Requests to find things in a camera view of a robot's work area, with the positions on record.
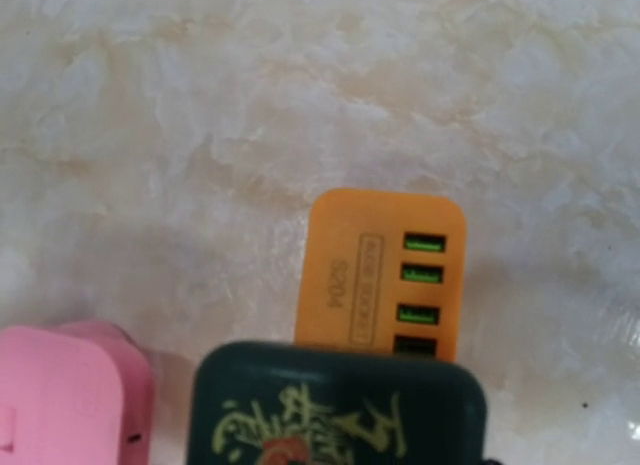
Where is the pink charger plug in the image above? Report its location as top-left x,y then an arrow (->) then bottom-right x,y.
1,320 -> 155,464

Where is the orange power strip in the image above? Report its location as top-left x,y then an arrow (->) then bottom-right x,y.
294,188 -> 467,362

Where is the dark green cube adapter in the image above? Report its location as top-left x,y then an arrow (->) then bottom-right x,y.
186,341 -> 487,464

